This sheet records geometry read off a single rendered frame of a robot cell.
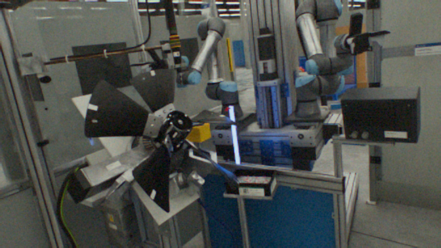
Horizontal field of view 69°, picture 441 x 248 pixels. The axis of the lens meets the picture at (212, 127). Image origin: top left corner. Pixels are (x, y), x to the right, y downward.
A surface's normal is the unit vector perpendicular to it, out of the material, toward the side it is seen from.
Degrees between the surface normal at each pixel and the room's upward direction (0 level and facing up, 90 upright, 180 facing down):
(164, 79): 39
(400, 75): 90
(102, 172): 50
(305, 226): 90
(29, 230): 90
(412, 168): 90
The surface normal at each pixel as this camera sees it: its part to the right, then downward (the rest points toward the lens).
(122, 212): 0.79, 0.04
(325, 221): -0.60, 0.27
